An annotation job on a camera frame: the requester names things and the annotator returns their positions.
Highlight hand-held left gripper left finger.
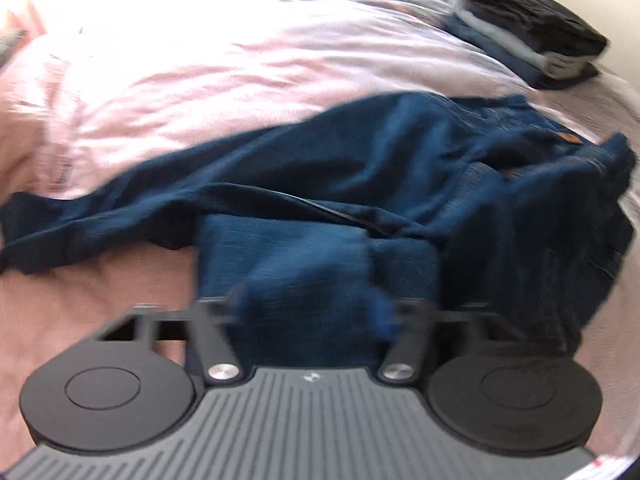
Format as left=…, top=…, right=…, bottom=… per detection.
left=96, top=287, right=253, bottom=387

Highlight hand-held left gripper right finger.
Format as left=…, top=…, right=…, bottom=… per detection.
left=367, top=294, right=532, bottom=385

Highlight dark blue denim pants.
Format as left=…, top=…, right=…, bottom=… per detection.
left=0, top=91, right=638, bottom=367

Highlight folded grey pants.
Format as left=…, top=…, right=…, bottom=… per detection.
left=459, top=6, right=601, bottom=80

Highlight folded black pants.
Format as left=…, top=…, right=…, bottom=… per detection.
left=464, top=0, right=609, bottom=62

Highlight stack of folded clothes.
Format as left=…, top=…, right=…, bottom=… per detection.
left=444, top=14, right=599, bottom=92

